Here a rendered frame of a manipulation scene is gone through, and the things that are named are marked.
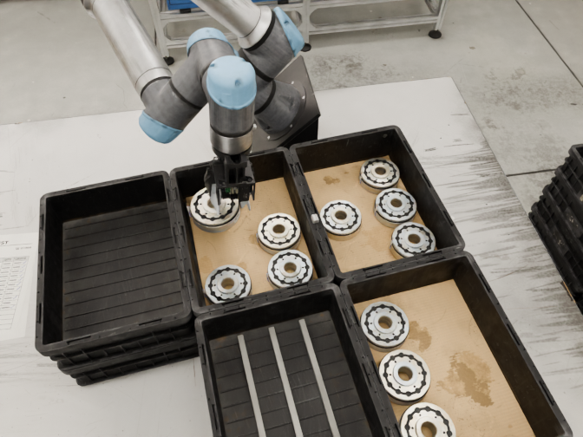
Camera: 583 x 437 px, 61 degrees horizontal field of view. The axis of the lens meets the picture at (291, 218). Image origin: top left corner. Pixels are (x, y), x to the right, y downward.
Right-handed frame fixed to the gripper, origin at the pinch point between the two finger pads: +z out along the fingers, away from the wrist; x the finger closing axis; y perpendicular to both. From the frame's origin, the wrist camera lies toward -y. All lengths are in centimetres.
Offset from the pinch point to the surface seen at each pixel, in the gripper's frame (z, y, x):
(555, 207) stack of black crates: 50, -16, 125
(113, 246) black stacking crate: 20.2, -7.4, -27.0
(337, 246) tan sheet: 14.7, 6.3, 25.1
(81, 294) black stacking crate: 20.9, 3.8, -34.4
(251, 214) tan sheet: 16.5, -8.3, 6.9
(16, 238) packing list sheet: 36, -26, -54
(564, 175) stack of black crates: 39, -22, 125
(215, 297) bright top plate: 14.9, 13.9, -5.7
